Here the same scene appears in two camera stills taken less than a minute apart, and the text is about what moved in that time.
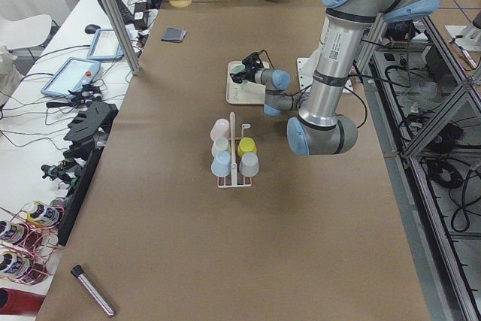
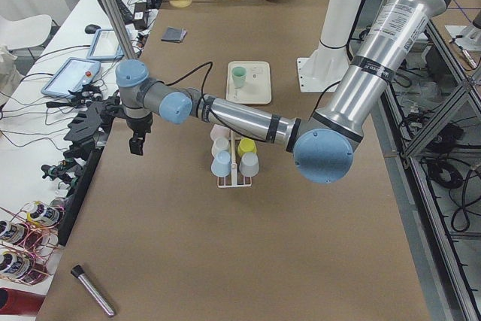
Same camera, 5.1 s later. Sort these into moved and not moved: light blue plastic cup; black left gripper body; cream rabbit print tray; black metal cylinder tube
Moved: black left gripper body
Not moved: light blue plastic cup; black metal cylinder tube; cream rabbit print tray
